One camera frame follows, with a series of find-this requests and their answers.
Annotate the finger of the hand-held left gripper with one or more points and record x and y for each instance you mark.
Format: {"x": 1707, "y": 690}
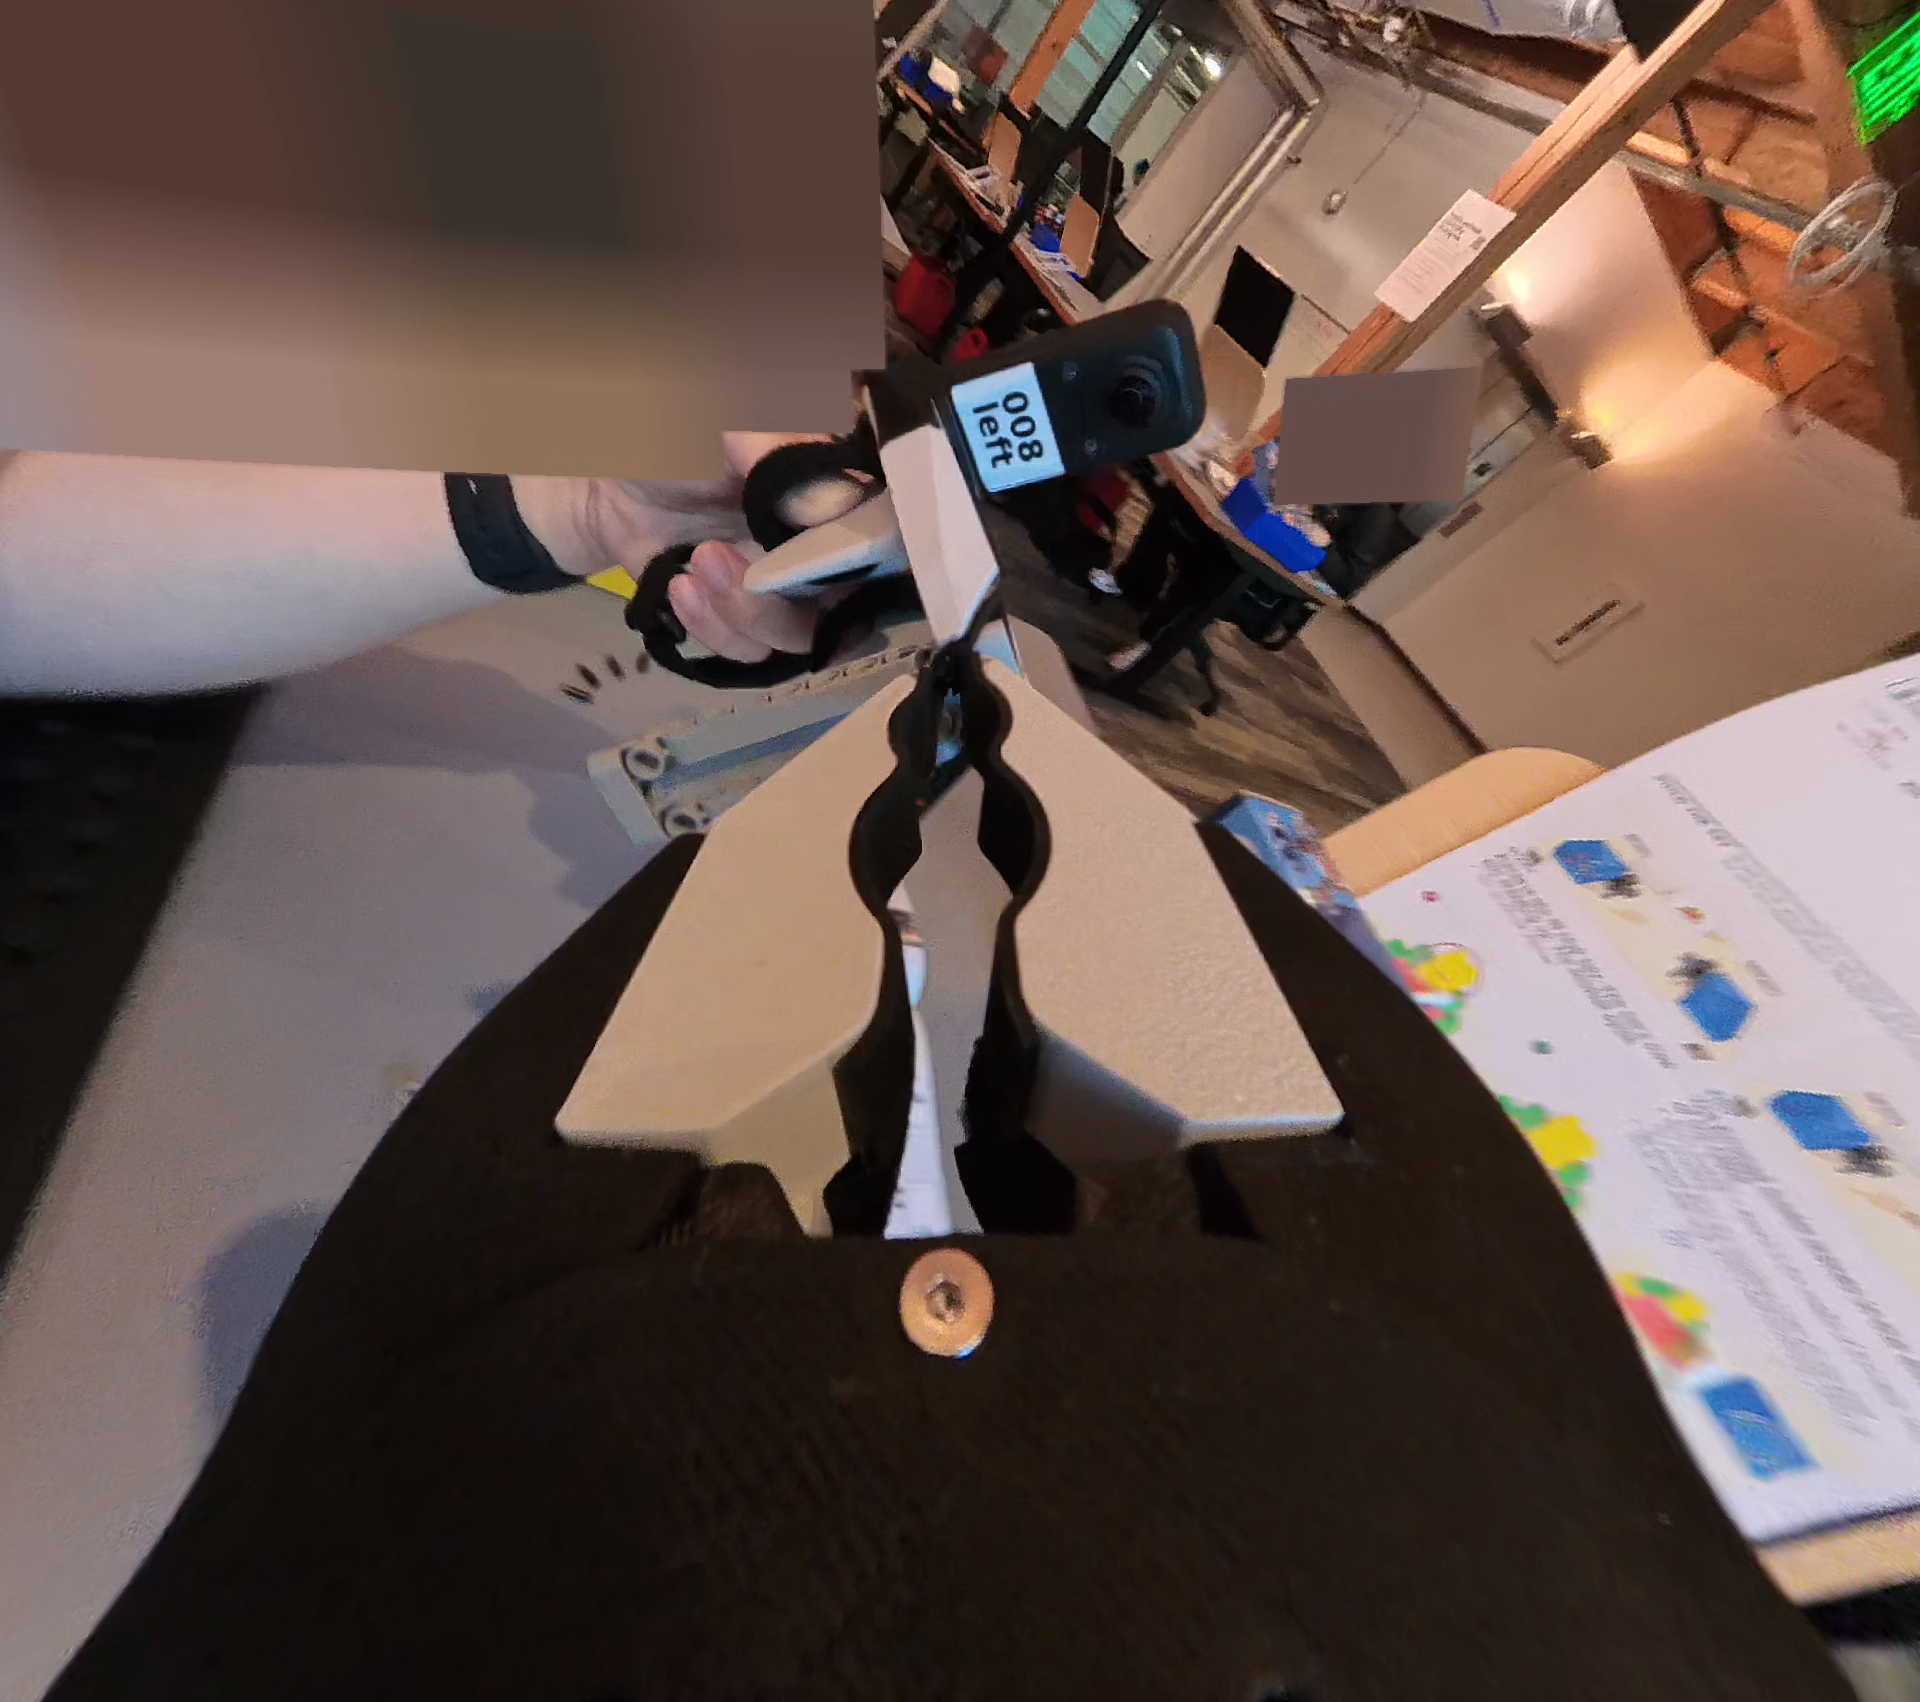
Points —
{"x": 1034, "y": 660}
{"x": 938, "y": 532}

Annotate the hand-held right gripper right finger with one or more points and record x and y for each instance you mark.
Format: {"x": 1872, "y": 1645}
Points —
{"x": 1141, "y": 982}

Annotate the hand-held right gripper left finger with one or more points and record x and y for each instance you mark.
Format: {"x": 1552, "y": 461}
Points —
{"x": 750, "y": 982}

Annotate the grey perforated building beam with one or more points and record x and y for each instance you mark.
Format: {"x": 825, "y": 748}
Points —
{"x": 704, "y": 756}

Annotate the person's left forearm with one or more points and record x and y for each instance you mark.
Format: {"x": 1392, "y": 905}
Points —
{"x": 224, "y": 562}

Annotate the grey desk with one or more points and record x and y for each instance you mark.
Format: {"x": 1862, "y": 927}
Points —
{"x": 374, "y": 952}

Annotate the person's left hand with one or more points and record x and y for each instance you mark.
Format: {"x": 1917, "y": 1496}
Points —
{"x": 661, "y": 516}

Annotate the tan wooden chair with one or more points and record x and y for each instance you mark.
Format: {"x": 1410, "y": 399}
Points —
{"x": 1232, "y": 391}

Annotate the black monitor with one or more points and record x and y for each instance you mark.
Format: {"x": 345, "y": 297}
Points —
{"x": 1253, "y": 306}

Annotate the blue printed toy box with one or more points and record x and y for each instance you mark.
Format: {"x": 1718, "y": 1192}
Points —
{"x": 1275, "y": 840}

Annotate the red container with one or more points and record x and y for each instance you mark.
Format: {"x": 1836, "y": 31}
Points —
{"x": 926, "y": 301}

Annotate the blue storage bin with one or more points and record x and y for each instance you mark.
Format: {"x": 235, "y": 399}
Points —
{"x": 1275, "y": 532}

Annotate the white paper notice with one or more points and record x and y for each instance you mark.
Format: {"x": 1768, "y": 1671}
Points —
{"x": 1442, "y": 254}

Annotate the black wristband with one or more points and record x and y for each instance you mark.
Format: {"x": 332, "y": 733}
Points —
{"x": 502, "y": 540}

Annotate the colourful instruction booklet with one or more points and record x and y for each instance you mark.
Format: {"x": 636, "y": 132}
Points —
{"x": 1651, "y": 1057}

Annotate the white valve wheel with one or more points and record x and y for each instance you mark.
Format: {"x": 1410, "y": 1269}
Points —
{"x": 1842, "y": 235}

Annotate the green exit sign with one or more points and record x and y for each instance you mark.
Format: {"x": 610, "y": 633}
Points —
{"x": 1893, "y": 75}

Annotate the white wall vent plate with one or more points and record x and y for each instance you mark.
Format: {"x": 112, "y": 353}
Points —
{"x": 1590, "y": 631}

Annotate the wooden post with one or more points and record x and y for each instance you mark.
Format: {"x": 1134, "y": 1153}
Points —
{"x": 1651, "y": 66}

